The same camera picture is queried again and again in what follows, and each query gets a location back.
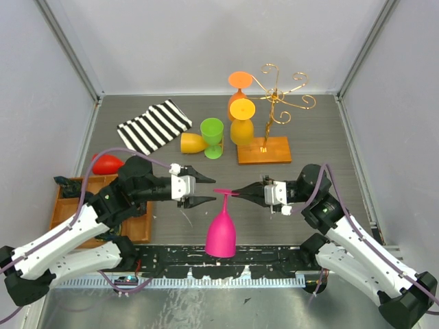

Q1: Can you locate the magenta plastic wine glass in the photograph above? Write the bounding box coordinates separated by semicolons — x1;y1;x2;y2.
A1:
204;188;237;258

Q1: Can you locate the yellow-orange plastic wine glass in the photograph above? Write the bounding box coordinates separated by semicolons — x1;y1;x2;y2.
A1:
230;98;256;146

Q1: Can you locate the orange plastic wine glass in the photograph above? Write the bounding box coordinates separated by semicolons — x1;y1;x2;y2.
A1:
228;71;252;121

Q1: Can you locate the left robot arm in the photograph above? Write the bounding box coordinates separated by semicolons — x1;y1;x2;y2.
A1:
1;156;215;306

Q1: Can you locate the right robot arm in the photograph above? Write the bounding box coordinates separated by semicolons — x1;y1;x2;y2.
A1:
233;164;438;328

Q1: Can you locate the yellow plastic wine glass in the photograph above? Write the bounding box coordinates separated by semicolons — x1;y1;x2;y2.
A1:
180;132;209;154

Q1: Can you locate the green plastic wine glass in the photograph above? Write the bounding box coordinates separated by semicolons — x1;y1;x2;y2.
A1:
200;117;224;160

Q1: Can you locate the red plastic wine glass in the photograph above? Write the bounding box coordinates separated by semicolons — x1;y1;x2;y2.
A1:
92;154;125;175

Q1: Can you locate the wooden compartment tray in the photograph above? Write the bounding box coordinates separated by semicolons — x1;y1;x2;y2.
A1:
50;173;154;249

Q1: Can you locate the black white striped cloth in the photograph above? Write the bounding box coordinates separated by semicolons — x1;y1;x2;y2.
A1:
117;99;193;155

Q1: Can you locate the rolled dark orange-floral tie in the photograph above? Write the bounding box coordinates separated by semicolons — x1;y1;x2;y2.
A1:
54;176;82;199

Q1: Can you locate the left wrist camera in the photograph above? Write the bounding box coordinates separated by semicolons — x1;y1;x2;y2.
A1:
169;163;197;202

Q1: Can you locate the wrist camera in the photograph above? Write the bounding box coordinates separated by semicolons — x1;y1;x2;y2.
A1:
263;180;294;216
169;163;197;202

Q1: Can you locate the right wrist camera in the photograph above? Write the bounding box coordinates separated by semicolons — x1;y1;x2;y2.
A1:
263;180;294;216

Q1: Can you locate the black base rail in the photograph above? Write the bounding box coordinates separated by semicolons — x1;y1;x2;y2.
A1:
123;244;321;280

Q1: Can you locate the white slotted cable duct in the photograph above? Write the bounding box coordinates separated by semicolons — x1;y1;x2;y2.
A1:
58;274;306;289

